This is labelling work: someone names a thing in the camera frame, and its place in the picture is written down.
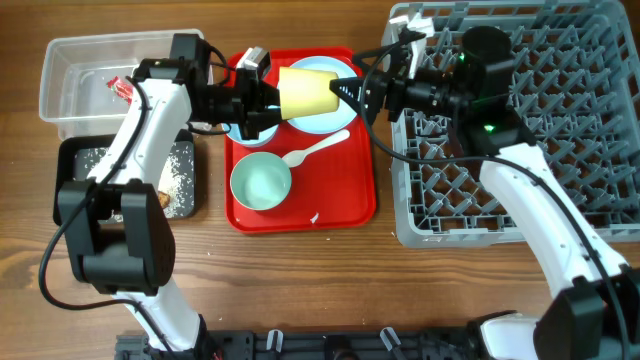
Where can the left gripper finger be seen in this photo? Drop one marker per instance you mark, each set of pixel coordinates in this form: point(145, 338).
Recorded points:
point(256, 122)
point(264, 94)

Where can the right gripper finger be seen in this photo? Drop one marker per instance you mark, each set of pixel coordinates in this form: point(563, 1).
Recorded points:
point(399, 54)
point(358, 95)

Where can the red snack wrapper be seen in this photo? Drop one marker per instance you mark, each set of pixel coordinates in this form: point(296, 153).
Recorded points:
point(122, 89)

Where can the light blue bowl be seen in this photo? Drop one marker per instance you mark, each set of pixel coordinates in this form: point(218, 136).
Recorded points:
point(233, 133)

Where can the black plastic tray bin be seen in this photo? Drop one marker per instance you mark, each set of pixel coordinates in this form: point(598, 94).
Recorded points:
point(68, 149)

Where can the light blue plate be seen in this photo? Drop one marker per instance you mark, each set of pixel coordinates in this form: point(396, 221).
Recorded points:
point(325, 123)

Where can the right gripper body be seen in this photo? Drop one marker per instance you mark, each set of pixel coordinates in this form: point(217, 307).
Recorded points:
point(428, 91)

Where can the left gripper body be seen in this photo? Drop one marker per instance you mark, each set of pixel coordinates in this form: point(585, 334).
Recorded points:
point(228, 104)

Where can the white rice pile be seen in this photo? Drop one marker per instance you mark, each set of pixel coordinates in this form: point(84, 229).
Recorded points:
point(177, 178)

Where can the teal green bowl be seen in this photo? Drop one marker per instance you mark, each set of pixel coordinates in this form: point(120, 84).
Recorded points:
point(260, 181)

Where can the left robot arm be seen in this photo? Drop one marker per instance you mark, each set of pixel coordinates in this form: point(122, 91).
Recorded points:
point(117, 236)

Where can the white plastic spoon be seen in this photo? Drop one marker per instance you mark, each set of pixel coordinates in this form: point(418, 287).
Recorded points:
point(297, 157)

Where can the grey dishwasher rack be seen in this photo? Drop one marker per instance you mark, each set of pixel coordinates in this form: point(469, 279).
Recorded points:
point(575, 85)

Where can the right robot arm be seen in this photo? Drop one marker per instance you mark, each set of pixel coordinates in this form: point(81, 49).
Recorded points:
point(594, 313)

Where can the yellow plastic cup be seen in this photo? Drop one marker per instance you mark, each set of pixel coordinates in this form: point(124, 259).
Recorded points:
point(305, 92)

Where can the brown food scrap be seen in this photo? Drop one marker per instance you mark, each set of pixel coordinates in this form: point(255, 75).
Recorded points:
point(164, 199)

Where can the red serving tray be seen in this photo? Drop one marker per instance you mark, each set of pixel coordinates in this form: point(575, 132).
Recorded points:
point(333, 188)

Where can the clear plastic bin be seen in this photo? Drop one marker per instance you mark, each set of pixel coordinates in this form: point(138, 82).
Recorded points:
point(73, 90)

